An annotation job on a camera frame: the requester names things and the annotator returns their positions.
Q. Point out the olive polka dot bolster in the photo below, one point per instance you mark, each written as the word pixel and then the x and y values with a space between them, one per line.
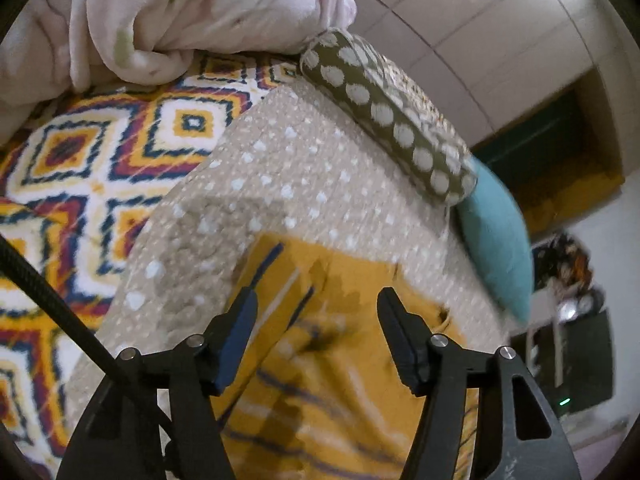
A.
pixel 390 115

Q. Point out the pink floral quilt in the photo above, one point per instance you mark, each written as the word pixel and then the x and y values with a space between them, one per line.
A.
pixel 165 15

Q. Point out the colourful diamond patterned bedsheet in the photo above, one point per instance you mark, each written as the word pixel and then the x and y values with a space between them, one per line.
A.
pixel 95 170

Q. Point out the teal pillow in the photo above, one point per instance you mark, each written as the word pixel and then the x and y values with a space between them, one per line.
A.
pixel 500 240

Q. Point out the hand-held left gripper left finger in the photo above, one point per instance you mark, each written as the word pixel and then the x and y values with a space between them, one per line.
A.
pixel 237 340

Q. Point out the beige dotted blanket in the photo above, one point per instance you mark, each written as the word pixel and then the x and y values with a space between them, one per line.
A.
pixel 280 200

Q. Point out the yellow striped small garment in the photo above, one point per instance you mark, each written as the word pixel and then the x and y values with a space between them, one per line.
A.
pixel 330 370

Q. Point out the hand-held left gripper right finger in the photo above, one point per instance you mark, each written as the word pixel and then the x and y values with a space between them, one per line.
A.
pixel 404 345

